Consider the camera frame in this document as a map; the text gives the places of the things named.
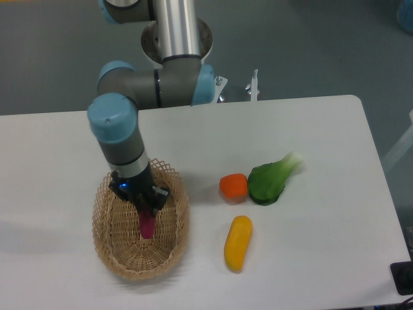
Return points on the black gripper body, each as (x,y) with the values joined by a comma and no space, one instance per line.
(144,183)

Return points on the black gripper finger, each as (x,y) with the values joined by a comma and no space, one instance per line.
(123,188)
(155,199)

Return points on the purple sweet potato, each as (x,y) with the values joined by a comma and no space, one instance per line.
(146,224)

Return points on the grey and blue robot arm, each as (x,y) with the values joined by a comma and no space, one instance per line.
(122,92)

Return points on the woven wicker basket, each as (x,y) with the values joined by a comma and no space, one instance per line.
(134,247)

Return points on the orange toy pepper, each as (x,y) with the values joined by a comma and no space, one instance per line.
(233,185)

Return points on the green bok choy toy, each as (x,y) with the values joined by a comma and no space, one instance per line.
(267,182)

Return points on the white furniture leg right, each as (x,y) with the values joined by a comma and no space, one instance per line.
(399,149)

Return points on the black device at table edge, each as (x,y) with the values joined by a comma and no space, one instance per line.
(402,276)

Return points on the blue object top right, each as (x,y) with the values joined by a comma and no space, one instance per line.
(405,15)

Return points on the white bracket with bolt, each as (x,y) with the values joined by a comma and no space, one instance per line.
(252,88)

